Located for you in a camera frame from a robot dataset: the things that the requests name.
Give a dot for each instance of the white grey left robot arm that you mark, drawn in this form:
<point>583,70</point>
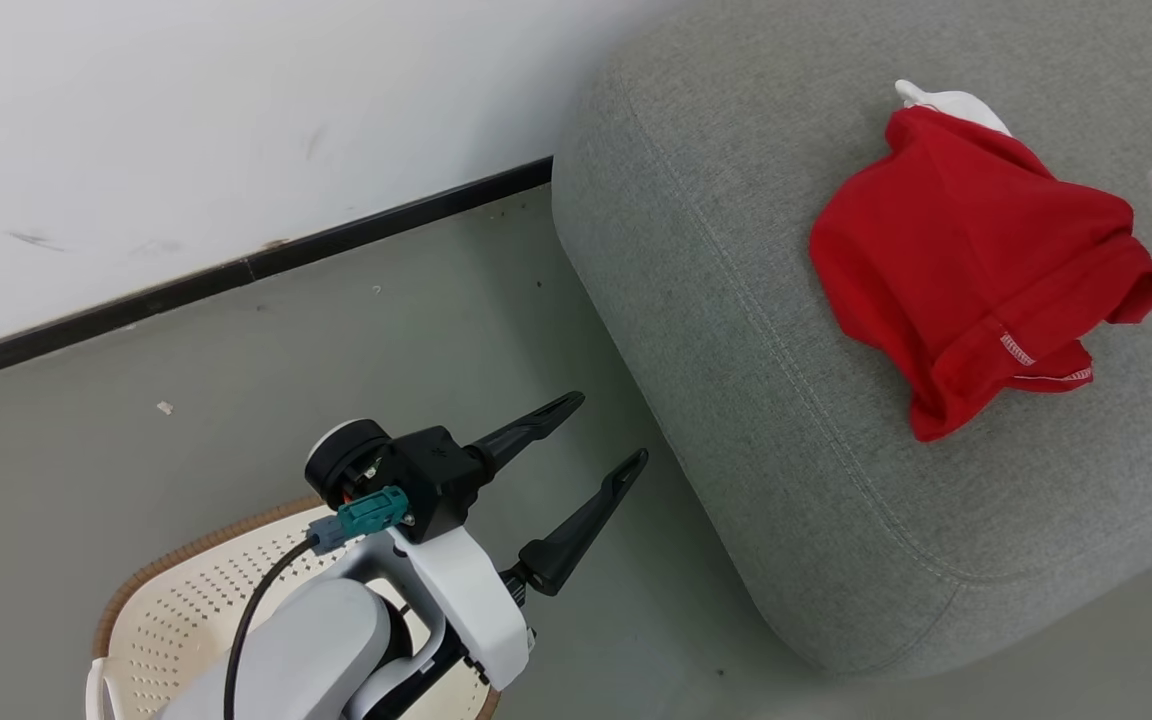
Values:
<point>316,650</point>

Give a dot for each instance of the grey fabric sofa seat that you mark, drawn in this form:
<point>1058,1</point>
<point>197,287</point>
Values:
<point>736,250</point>

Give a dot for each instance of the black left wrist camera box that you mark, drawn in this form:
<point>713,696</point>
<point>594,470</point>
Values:
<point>436,480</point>

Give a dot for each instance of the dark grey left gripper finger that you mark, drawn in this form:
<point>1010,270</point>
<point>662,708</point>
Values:
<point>526,428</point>
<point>581,525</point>

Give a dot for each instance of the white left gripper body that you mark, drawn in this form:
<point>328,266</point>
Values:
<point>466,600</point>

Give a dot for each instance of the dark baseboard strip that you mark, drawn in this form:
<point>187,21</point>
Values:
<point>236,272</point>

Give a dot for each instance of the cream laundry basket brown rim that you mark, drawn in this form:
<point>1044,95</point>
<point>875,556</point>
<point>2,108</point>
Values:
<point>186,620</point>

